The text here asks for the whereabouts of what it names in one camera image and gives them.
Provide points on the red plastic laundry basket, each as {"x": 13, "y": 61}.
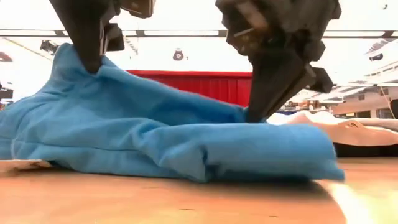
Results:
{"x": 211, "y": 85}

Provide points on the black ceiling spotlight cluster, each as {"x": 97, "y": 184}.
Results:
{"x": 49, "y": 46}

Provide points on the white t-shirt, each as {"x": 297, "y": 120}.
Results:
{"x": 351, "y": 130}

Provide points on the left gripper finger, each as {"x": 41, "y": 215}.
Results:
{"x": 113, "y": 37}
{"x": 84, "y": 34}

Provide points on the blue garment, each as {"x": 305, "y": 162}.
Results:
{"x": 155, "y": 133}

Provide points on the black ceiling speaker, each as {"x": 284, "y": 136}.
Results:
{"x": 376, "y": 57}

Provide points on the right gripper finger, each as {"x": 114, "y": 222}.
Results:
{"x": 273, "y": 87}
{"x": 321, "y": 80}

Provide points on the round black ceiling fixture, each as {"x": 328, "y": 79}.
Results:
{"x": 178, "y": 55}

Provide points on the overhead linear light bar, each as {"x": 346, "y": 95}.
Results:
{"x": 186, "y": 33}

